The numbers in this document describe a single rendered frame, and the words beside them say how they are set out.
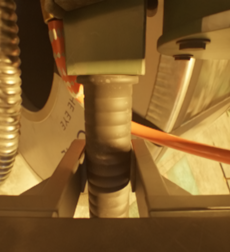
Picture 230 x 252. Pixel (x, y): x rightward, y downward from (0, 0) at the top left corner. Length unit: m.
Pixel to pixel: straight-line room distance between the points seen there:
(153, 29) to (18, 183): 1.25
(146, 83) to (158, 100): 0.04
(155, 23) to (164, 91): 0.10
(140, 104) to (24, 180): 1.17
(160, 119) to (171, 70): 0.08
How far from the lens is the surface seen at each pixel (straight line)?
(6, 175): 0.18
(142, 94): 0.31
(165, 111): 0.29
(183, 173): 2.66
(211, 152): 0.17
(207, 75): 0.38
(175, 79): 0.28
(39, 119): 0.67
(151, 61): 0.30
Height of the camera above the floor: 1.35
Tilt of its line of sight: 47 degrees down
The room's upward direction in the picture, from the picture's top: 69 degrees clockwise
